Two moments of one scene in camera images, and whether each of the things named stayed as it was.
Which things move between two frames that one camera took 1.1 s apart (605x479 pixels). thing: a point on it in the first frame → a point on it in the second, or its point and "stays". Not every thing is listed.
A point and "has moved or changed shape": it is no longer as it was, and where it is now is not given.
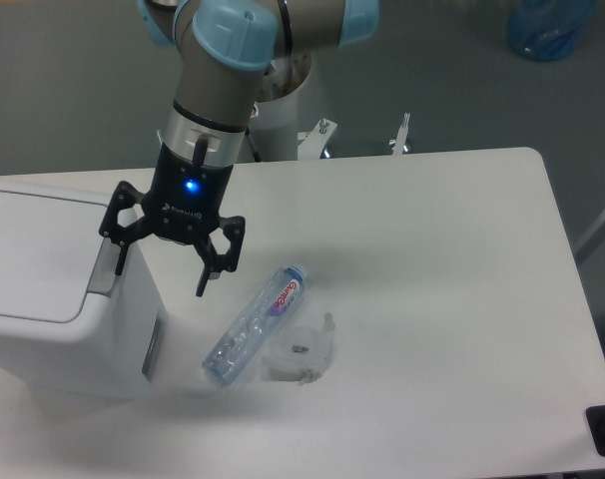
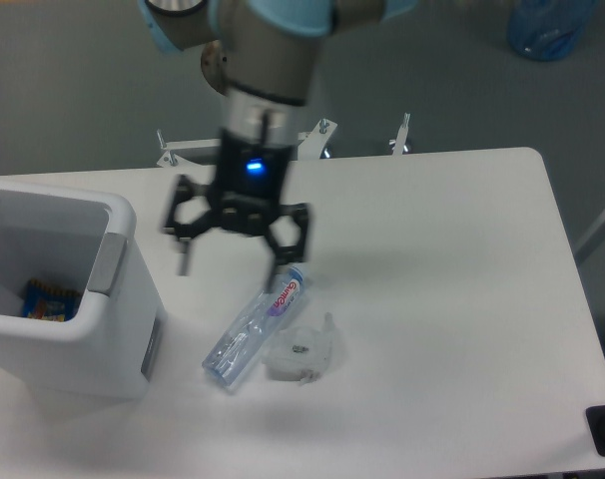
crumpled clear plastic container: (301, 354) stays
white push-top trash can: (59, 324) has moved or changed shape
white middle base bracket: (314, 141) stays
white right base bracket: (401, 136) stays
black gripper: (183, 202) → (252, 178)
